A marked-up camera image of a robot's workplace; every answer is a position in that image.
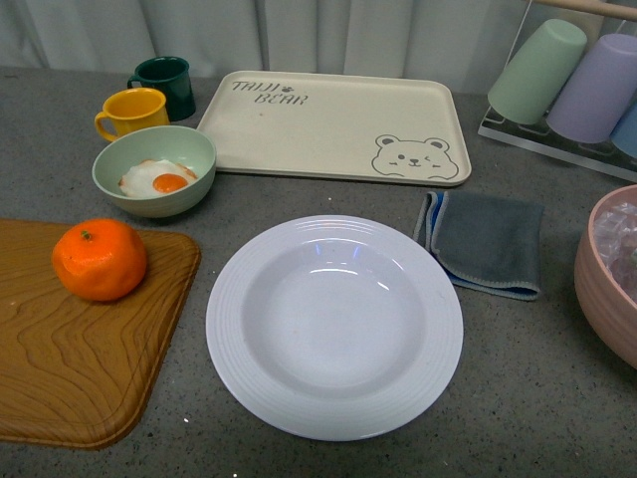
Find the white round plate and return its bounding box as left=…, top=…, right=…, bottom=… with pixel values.
left=206, top=216, right=464, bottom=441

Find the orange mandarin fruit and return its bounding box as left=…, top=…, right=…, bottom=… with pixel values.
left=51, top=218, right=147, bottom=302

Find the beige bear serving tray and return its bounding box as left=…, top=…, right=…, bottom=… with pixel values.
left=198, top=71, right=472, bottom=187

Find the grey folded cloth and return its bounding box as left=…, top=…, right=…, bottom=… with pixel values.
left=413, top=190, right=543, bottom=301

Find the light green bowl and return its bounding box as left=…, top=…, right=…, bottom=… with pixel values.
left=93, top=125, right=217, bottom=218

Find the fake fried egg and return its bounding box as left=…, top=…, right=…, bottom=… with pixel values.
left=118, top=159, right=198, bottom=198

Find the dark green mug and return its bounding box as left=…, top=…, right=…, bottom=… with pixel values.
left=127, top=56, right=196, bottom=121

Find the yellow mug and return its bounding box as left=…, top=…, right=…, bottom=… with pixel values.
left=94, top=88, right=170, bottom=142

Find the white curtain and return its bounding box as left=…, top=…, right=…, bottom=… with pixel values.
left=1, top=1, right=615, bottom=94

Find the light green plastic cup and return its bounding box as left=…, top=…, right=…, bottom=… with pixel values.
left=488, top=19, right=587, bottom=124

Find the wooden cutting board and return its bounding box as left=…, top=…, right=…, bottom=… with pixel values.
left=1, top=219, right=201, bottom=449

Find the clear plastic wrap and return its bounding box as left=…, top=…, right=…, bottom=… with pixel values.
left=593, top=201, right=636, bottom=301

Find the clear acrylic cup rack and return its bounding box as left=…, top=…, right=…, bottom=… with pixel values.
left=478, top=1, right=636, bottom=182

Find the pink bowl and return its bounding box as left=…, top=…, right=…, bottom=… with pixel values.
left=574, top=184, right=636, bottom=367

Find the purple plastic cup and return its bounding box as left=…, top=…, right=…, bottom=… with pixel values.
left=546, top=33, right=636, bottom=143

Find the blue plastic cup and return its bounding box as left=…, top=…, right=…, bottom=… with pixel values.
left=610, top=103, right=637, bottom=158

